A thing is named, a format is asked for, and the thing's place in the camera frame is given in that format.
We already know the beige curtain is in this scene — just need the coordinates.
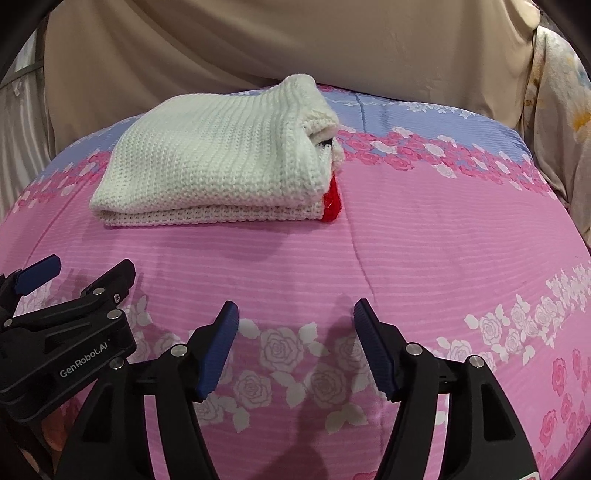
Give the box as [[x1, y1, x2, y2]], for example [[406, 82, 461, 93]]
[[41, 0, 541, 153]]

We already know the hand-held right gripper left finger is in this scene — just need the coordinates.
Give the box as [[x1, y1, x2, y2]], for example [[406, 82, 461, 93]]
[[55, 300, 240, 480]]

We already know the pink blue floral bedsheet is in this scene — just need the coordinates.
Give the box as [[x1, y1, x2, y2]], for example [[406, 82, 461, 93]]
[[0, 83, 591, 480]]

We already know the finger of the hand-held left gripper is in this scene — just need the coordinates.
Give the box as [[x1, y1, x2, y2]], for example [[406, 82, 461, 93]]
[[14, 259, 137, 331], [0, 255, 62, 315]]

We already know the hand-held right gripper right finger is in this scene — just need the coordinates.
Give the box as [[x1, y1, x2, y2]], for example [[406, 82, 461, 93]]
[[353, 298, 541, 480]]

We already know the white red navy knit sweater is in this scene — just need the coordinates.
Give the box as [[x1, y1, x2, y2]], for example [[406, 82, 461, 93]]
[[89, 74, 345, 229]]

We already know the white sheer curtain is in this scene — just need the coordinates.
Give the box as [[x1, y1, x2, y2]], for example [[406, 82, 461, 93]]
[[0, 23, 56, 222]]

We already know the floral pillow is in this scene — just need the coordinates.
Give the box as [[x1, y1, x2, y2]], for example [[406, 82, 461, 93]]
[[517, 25, 591, 250]]

